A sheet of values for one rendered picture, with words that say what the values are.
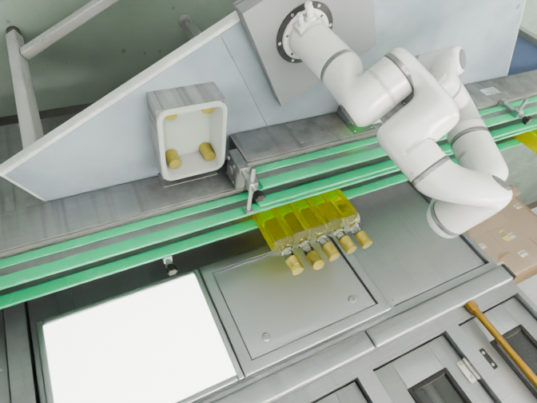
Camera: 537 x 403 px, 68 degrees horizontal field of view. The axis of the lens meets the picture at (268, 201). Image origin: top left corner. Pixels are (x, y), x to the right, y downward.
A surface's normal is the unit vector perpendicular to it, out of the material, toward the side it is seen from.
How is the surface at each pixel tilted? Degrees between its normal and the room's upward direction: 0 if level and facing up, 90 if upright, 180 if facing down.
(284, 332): 90
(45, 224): 90
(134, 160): 0
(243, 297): 90
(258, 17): 3
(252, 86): 0
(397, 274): 90
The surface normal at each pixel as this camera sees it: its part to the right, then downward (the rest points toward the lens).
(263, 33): 0.45, 0.73
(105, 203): 0.12, -0.66
